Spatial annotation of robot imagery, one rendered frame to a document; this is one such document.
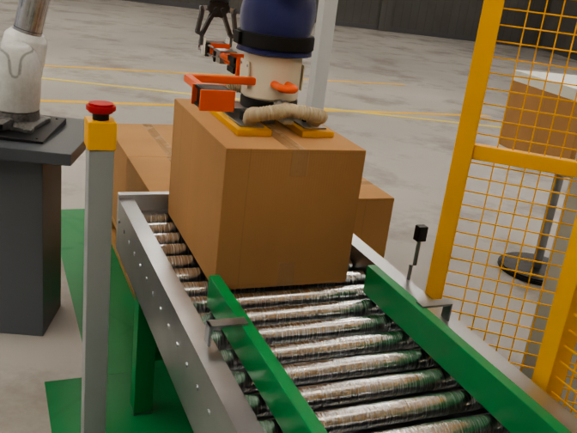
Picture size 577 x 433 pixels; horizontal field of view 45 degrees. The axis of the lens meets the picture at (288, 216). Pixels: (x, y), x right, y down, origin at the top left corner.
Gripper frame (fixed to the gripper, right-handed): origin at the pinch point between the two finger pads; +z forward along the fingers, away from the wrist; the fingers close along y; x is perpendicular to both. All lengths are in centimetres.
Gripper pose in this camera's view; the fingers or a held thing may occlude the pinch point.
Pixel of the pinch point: (215, 48)
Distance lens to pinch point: 263.6
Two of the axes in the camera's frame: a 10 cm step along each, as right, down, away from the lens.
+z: -1.1, 9.3, 3.4
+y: 9.3, -0.2, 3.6
